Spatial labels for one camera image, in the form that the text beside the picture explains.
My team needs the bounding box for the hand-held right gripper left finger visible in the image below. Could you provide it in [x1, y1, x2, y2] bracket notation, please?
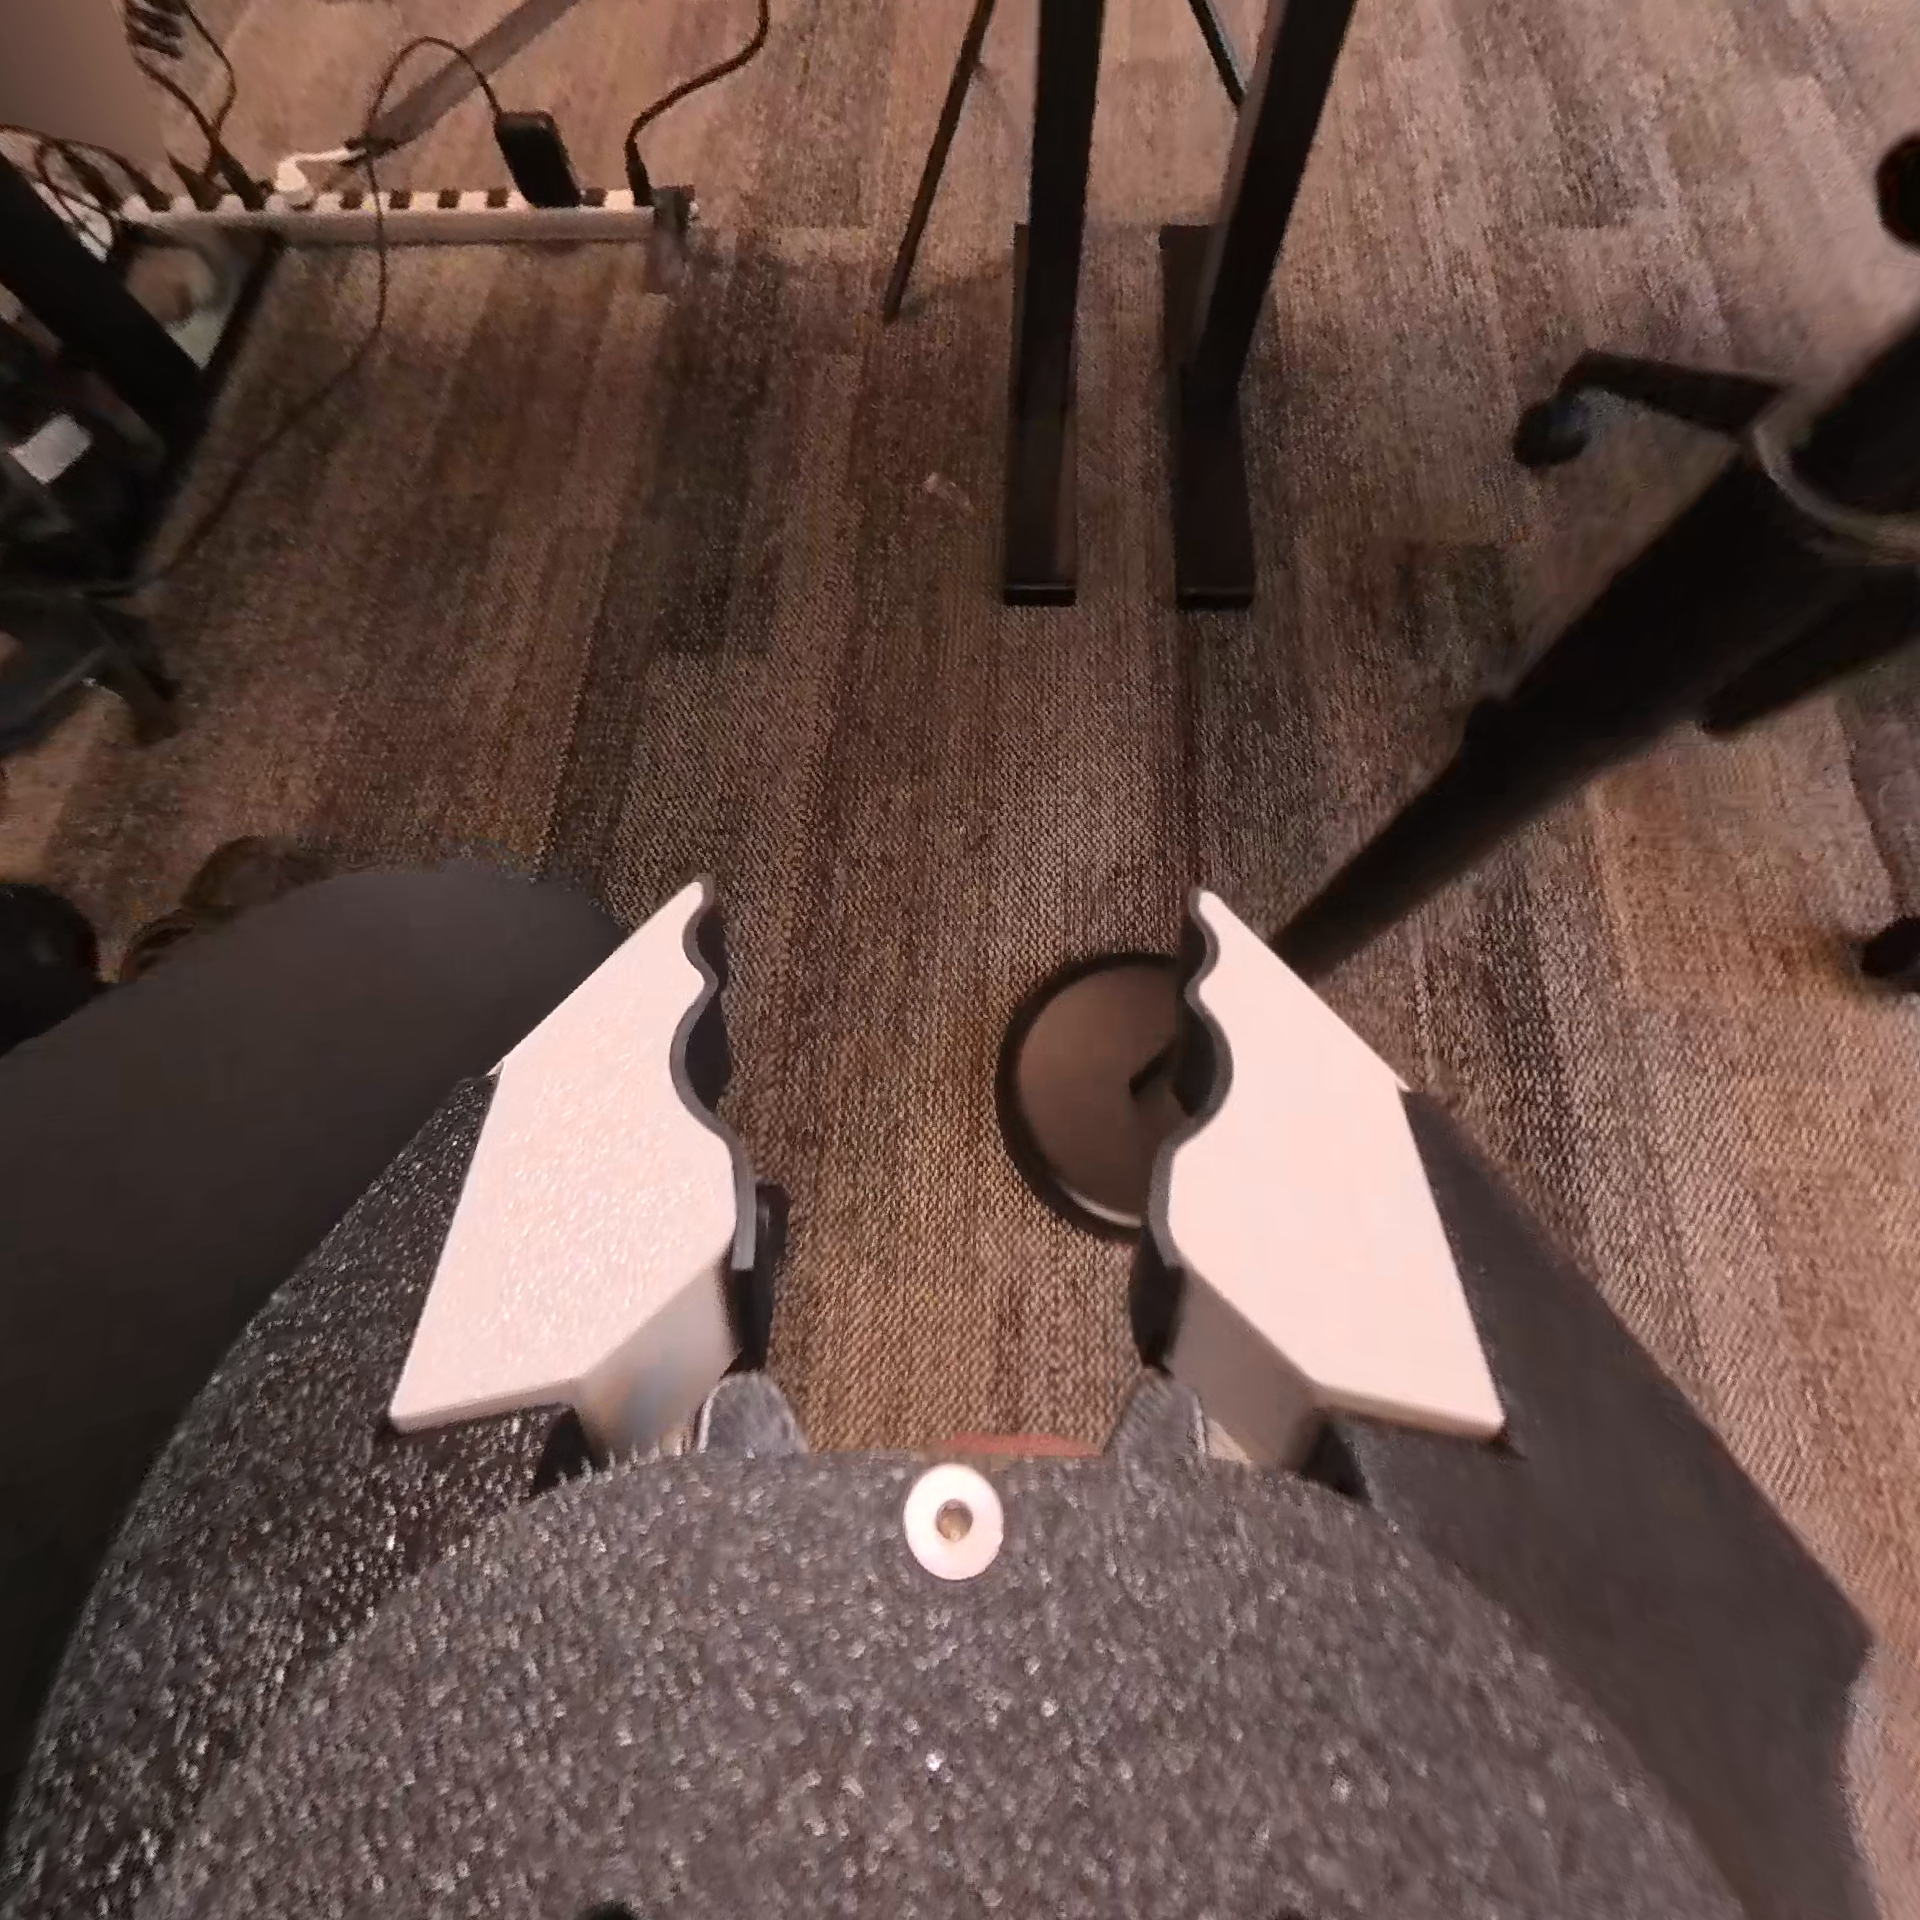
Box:
[393, 876, 790, 1466]

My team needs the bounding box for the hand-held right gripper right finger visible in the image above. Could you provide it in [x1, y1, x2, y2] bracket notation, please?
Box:
[1132, 886, 1508, 1471]

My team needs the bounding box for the round floor disc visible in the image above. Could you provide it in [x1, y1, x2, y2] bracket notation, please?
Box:
[996, 949, 1212, 1241]

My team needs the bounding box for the brown shoe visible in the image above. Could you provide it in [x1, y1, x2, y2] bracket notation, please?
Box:
[124, 835, 327, 986]

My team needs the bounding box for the black chair base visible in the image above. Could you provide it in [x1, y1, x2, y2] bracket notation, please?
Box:
[1280, 134, 1920, 995]

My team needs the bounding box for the black desk leg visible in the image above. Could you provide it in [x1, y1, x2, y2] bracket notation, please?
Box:
[1160, 0, 1361, 612]
[1000, 0, 1109, 610]

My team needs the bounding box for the white power strip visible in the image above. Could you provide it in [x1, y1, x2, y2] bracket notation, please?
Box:
[120, 182, 704, 251]

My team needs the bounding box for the black power adapter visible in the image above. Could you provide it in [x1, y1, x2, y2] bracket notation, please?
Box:
[498, 108, 584, 205]

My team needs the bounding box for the black tripod leg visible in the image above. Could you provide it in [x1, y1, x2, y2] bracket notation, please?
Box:
[879, 0, 1002, 321]

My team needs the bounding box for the black cable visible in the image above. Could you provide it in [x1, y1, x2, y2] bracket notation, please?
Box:
[349, 35, 522, 356]

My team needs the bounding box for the black metal frame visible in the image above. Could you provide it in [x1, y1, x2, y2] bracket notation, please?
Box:
[0, 149, 290, 746]

